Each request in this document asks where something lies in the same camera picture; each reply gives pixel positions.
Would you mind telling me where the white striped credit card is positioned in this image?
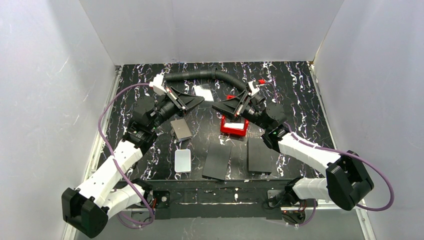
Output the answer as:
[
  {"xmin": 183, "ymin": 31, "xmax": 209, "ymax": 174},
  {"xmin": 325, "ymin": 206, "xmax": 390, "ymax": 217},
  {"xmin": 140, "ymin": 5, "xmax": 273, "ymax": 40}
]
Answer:
[{"xmin": 224, "ymin": 122, "xmax": 245, "ymax": 130}]

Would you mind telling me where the red plastic tray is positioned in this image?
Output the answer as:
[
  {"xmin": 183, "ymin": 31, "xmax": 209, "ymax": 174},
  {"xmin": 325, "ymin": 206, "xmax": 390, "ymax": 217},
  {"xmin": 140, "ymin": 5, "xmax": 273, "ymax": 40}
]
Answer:
[{"xmin": 220, "ymin": 115, "xmax": 249, "ymax": 137}]

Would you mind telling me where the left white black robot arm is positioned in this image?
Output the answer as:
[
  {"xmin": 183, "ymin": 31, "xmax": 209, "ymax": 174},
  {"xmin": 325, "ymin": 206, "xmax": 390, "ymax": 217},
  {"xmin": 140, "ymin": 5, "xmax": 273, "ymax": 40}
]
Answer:
[{"xmin": 61, "ymin": 87, "xmax": 205, "ymax": 239}]

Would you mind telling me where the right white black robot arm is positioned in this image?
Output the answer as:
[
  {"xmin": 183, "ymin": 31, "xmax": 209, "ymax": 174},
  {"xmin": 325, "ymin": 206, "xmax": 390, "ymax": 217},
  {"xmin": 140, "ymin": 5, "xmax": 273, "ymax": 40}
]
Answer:
[{"xmin": 212, "ymin": 91, "xmax": 374, "ymax": 211}]

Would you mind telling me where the black card right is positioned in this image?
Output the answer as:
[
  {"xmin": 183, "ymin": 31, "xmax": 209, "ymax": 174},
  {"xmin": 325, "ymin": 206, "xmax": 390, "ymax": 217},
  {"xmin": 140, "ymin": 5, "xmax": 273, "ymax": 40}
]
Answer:
[{"xmin": 247, "ymin": 138, "xmax": 272, "ymax": 174}]

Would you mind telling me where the black card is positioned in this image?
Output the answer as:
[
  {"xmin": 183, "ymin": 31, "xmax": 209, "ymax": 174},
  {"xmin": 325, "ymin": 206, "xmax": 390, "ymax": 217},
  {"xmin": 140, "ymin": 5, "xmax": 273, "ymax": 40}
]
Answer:
[
  {"xmin": 247, "ymin": 138, "xmax": 272, "ymax": 174},
  {"xmin": 202, "ymin": 143, "xmax": 232, "ymax": 181}
]

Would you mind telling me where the black card left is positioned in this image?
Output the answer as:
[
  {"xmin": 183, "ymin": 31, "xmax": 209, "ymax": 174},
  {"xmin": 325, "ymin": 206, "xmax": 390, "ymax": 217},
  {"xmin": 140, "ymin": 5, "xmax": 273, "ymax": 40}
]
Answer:
[{"xmin": 202, "ymin": 143, "xmax": 232, "ymax": 181}]

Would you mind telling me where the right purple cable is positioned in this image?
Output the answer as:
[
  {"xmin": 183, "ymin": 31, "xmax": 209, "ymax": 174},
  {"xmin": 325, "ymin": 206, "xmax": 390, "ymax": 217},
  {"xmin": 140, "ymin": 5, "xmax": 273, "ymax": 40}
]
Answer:
[{"xmin": 261, "ymin": 81, "xmax": 396, "ymax": 228}]

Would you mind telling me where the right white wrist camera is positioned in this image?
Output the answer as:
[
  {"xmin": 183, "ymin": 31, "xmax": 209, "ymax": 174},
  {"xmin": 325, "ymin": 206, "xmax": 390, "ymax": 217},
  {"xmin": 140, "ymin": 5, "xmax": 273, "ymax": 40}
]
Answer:
[{"xmin": 247, "ymin": 79, "xmax": 265, "ymax": 97}]

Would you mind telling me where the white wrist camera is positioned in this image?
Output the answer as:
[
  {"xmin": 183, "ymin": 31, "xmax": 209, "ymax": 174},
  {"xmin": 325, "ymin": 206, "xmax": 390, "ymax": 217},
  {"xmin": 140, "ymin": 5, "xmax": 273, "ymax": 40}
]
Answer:
[
  {"xmin": 148, "ymin": 74, "xmax": 167, "ymax": 96},
  {"xmin": 247, "ymin": 79, "xmax": 265, "ymax": 97}
]

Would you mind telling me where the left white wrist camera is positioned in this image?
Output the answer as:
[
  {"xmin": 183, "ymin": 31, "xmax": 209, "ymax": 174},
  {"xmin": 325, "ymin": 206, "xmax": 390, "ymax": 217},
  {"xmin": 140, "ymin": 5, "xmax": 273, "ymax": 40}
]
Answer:
[{"xmin": 148, "ymin": 74, "xmax": 167, "ymax": 96}]

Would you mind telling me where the black corrugated hose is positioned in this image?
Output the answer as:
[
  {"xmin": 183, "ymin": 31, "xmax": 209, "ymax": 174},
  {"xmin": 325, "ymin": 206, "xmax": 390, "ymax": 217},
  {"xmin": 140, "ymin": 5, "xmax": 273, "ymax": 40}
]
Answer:
[{"xmin": 164, "ymin": 67, "xmax": 253, "ymax": 92}]

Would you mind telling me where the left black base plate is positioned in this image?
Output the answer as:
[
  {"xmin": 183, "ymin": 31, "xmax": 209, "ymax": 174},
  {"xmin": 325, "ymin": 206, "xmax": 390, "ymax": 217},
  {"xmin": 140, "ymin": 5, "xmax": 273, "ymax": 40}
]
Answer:
[{"xmin": 127, "ymin": 190, "xmax": 168, "ymax": 209}]

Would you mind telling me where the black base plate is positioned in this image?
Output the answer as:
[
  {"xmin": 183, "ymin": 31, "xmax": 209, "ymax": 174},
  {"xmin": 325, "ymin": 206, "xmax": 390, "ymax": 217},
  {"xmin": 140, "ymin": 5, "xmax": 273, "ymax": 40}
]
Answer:
[
  {"xmin": 127, "ymin": 190, "xmax": 168, "ymax": 209},
  {"xmin": 264, "ymin": 189, "xmax": 318, "ymax": 212}
]

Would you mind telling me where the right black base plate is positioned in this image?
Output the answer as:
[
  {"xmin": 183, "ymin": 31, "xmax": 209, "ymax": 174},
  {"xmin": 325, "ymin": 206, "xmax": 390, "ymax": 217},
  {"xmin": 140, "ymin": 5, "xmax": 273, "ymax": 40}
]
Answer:
[{"xmin": 264, "ymin": 189, "xmax": 318, "ymax": 212}]

